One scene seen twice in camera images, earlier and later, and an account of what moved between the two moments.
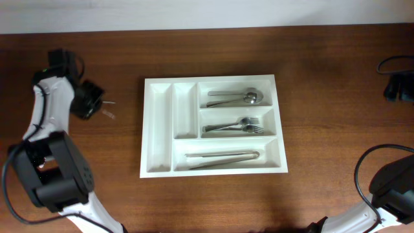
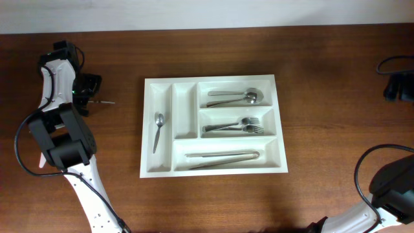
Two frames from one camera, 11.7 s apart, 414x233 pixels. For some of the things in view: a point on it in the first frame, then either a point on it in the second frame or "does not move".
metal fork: [244, 120] does not move
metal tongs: [244, 158] does not move
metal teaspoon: [108, 114] -> [160, 120]
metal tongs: [208, 155] does not move
